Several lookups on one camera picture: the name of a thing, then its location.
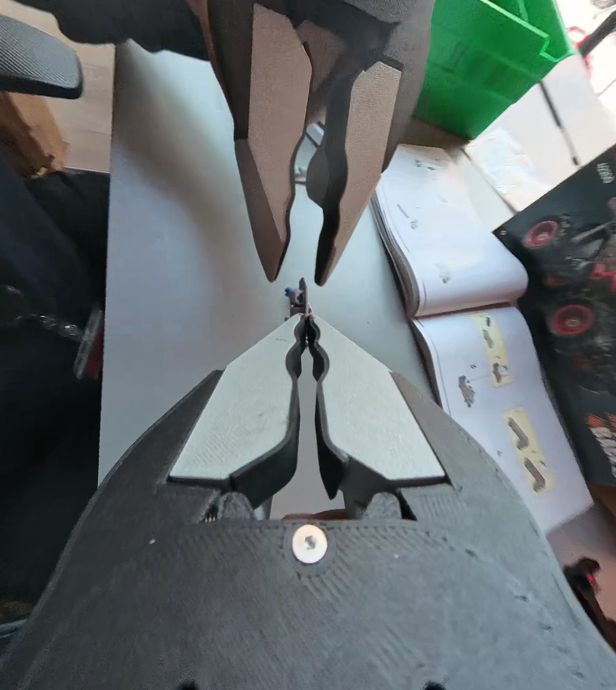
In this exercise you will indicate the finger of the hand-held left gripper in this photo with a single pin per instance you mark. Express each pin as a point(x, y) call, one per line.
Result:
point(364, 140)
point(273, 118)

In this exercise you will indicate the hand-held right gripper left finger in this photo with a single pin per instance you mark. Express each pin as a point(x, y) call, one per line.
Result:
point(243, 415)

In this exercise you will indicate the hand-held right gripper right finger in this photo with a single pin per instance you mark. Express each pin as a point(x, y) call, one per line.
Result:
point(378, 420)

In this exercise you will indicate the small grey lego assembly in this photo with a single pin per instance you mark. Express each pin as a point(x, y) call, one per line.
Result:
point(300, 299)

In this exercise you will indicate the lego instruction booklet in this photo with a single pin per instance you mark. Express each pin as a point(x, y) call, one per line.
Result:
point(459, 259)

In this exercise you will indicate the black lego set box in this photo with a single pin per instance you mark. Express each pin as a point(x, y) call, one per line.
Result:
point(604, 302)

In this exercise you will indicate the green plastic bin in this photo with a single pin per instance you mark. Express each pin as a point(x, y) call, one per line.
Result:
point(480, 59)

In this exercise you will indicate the thin black pole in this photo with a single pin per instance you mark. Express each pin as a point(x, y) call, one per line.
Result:
point(558, 124)

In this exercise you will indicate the person's dark clothing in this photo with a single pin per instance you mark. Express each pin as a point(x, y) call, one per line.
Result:
point(22, 259)

